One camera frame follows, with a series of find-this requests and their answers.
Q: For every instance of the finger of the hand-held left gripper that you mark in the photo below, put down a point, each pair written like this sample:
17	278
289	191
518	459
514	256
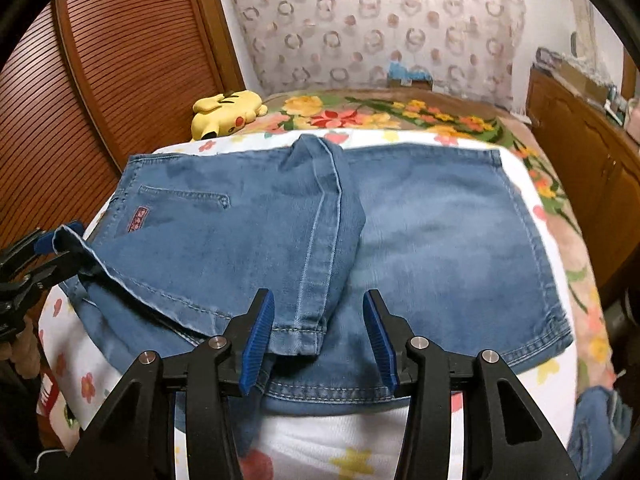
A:
45	272
42	244

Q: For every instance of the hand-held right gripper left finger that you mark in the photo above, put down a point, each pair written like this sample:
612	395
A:
257	340

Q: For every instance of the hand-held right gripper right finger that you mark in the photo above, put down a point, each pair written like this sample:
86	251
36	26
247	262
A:
382	340

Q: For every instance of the blue denim pants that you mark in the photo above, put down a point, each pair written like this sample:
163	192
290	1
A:
450	260

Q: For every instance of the person's left hand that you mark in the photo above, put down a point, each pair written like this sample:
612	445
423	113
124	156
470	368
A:
27	355

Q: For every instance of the red and white cloth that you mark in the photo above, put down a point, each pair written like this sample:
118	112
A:
55	400

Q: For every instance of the white strawberry-print sheet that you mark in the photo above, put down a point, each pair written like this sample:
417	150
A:
325	445

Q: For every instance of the wooden slatted wardrobe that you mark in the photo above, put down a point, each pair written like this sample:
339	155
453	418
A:
125	60

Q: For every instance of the yellow plush toy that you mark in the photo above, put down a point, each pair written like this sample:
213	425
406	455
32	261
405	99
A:
225	112

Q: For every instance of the floral blanket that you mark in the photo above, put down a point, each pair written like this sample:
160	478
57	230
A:
350	115

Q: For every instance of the pile of denim clothes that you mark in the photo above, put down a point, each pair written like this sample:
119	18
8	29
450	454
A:
597	435

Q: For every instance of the box with blue cloth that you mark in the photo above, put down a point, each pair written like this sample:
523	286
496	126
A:
407	77

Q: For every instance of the wooden sideboard cabinet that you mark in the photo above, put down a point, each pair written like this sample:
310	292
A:
585	160

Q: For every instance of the sheer circle-print curtain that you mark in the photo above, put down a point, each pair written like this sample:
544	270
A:
375	20

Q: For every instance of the cardboard box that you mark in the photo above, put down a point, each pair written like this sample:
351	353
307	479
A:
580	77

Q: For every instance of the beige tied window curtain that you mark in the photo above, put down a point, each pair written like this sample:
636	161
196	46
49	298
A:
585	30

